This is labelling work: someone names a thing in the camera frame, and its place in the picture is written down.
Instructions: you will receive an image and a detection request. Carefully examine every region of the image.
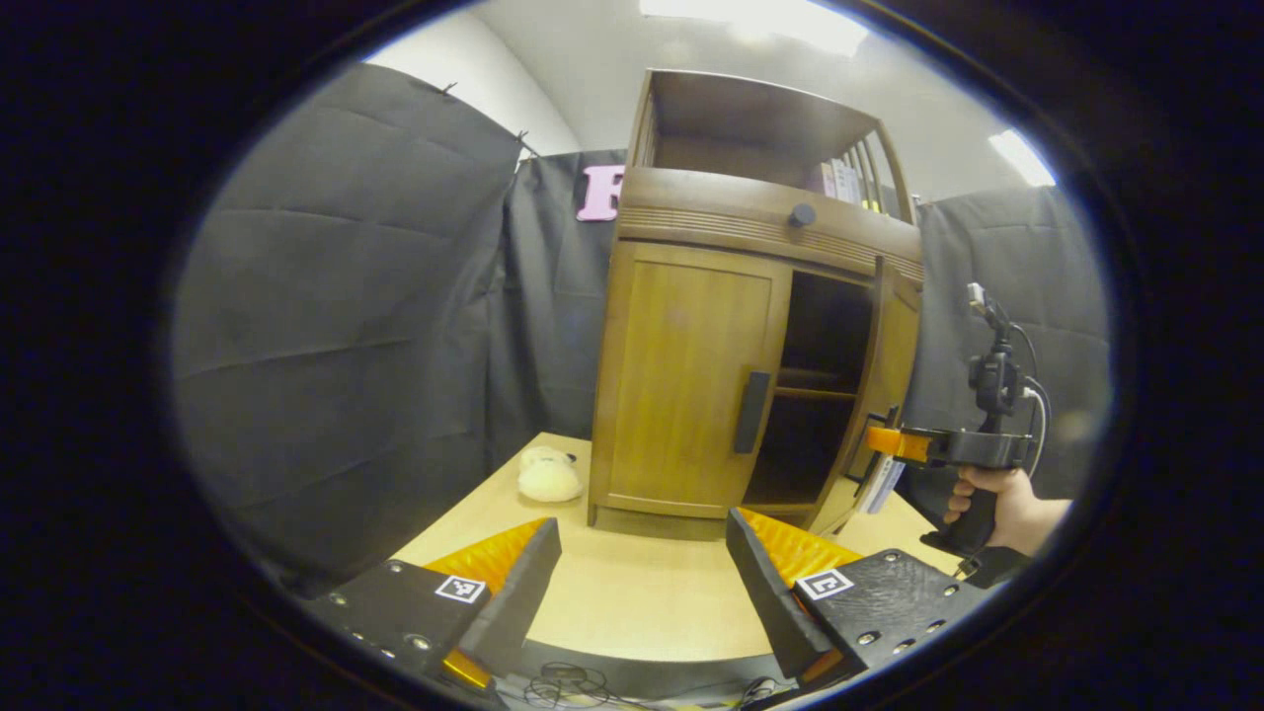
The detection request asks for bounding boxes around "small ceiling light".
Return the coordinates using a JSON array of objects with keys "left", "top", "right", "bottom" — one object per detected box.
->
[{"left": 990, "top": 128, "right": 1058, "bottom": 189}]

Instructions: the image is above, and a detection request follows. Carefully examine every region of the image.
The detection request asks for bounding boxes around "large ceiling light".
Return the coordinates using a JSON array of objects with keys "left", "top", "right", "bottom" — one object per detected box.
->
[{"left": 640, "top": 0, "right": 870, "bottom": 56}]

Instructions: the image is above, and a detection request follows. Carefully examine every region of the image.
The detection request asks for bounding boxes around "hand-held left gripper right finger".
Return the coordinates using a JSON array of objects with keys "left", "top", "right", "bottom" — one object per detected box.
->
[{"left": 726, "top": 508, "right": 988, "bottom": 687}]

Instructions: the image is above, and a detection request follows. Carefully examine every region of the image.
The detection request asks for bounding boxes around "black door handle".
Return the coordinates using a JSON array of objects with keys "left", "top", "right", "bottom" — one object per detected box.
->
[
  {"left": 733, "top": 371, "right": 771, "bottom": 455},
  {"left": 851, "top": 405, "right": 902, "bottom": 487}
]

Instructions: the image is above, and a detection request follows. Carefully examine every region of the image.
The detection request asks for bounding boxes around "wooden shoe cabinet door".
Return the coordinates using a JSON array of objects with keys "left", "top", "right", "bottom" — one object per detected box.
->
[
  {"left": 592, "top": 242, "right": 793, "bottom": 519},
  {"left": 805, "top": 259, "right": 924, "bottom": 536}
]

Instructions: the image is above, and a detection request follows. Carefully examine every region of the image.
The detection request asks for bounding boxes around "black backdrop cloth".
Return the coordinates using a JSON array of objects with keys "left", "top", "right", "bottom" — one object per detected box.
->
[{"left": 173, "top": 61, "right": 1112, "bottom": 593}]

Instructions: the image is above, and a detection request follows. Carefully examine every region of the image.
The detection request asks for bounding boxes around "white purple book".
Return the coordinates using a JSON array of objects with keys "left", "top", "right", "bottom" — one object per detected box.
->
[{"left": 861, "top": 458, "right": 906, "bottom": 515}]

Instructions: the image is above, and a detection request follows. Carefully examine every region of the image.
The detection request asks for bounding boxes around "wooden cabinet shelf board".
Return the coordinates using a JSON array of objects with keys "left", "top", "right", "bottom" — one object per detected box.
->
[{"left": 773, "top": 367, "right": 860, "bottom": 402}]

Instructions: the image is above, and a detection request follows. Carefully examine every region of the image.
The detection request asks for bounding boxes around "wooden cabinet drawer front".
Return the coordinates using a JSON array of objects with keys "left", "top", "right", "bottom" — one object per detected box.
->
[{"left": 617, "top": 166, "right": 926, "bottom": 284}]

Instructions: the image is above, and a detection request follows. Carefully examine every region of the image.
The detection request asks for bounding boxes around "brown wooden shoe cabinet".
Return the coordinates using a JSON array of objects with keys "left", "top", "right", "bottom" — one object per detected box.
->
[{"left": 590, "top": 67, "right": 926, "bottom": 541}]

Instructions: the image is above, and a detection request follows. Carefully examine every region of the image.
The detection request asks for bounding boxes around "cream plush toy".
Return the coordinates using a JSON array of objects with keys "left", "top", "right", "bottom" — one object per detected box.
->
[{"left": 518, "top": 446, "right": 586, "bottom": 503}]

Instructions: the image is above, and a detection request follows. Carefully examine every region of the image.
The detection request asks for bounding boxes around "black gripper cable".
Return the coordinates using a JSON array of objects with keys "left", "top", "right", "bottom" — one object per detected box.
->
[{"left": 1007, "top": 321, "right": 1054, "bottom": 477}]

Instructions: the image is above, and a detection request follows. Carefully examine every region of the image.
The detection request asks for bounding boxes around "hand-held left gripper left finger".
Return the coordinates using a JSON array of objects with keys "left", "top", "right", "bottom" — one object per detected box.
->
[{"left": 306, "top": 516, "right": 562, "bottom": 692}]

